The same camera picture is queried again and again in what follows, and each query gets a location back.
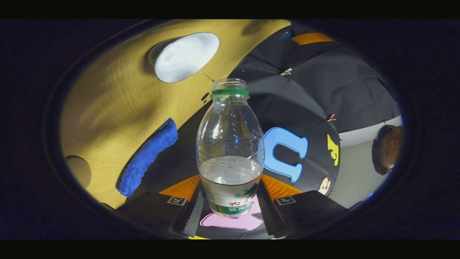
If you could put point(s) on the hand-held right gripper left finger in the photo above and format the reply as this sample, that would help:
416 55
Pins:
187 214

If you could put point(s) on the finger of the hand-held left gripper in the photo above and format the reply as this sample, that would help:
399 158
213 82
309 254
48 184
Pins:
311 38

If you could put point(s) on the clear plastic water bottle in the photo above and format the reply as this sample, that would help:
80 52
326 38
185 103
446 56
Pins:
230 144

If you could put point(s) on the orange spring clip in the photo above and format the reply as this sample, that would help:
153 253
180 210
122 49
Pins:
331 117

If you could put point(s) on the round brown coaster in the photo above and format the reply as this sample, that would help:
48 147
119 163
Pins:
79 172

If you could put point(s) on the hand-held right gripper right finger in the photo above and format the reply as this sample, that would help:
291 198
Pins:
267 214

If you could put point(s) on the white teacup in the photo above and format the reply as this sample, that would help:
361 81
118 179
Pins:
185 57

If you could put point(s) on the blue towel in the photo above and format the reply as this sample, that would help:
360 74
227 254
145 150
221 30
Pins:
147 158

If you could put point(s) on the person's head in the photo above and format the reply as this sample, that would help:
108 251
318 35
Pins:
388 149

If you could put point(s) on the dark blue teacup lid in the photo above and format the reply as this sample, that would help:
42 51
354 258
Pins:
286 35

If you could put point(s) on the white clip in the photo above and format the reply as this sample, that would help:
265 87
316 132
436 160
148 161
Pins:
286 71

